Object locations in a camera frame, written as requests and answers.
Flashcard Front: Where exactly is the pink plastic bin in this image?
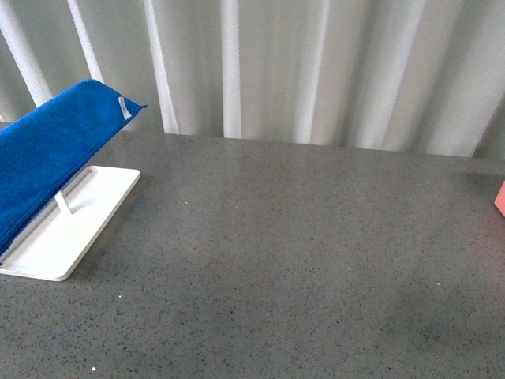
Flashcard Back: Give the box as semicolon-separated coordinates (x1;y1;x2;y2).
494;182;505;216

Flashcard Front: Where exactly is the white towel rack stand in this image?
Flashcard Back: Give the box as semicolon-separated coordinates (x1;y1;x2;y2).
1;166;140;281

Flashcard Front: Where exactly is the blue microfiber cloth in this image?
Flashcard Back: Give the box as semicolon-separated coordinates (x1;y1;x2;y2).
1;79;143;252

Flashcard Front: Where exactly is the white pleated curtain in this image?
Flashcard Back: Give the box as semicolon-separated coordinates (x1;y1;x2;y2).
1;1;504;159

